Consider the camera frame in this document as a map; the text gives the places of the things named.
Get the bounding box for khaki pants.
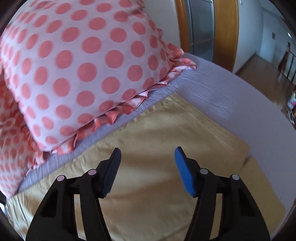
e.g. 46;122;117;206
6;94;285;240

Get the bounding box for small polka dot pillow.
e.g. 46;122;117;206
0;74;46;198

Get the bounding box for lavender bed sheet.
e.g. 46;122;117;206
17;52;296;239

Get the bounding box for large polka dot pillow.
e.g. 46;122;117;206
1;1;196;154

